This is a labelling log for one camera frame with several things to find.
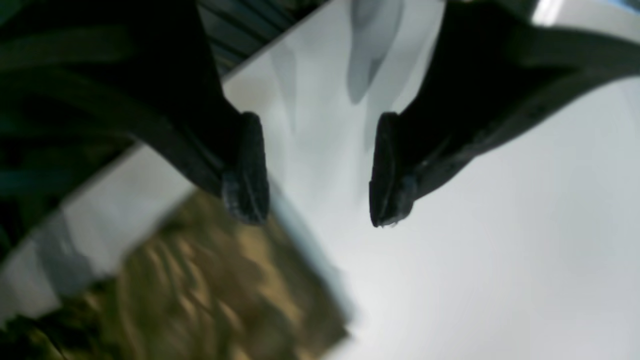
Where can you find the camouflage T-shirt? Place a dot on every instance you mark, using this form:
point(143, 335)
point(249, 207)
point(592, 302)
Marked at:
point(202, 287)

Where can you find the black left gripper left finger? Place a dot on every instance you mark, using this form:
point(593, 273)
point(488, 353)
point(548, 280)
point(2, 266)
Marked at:
point(146, 68)

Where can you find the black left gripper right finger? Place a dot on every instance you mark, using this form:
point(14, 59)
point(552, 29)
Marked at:
point(499, 68)

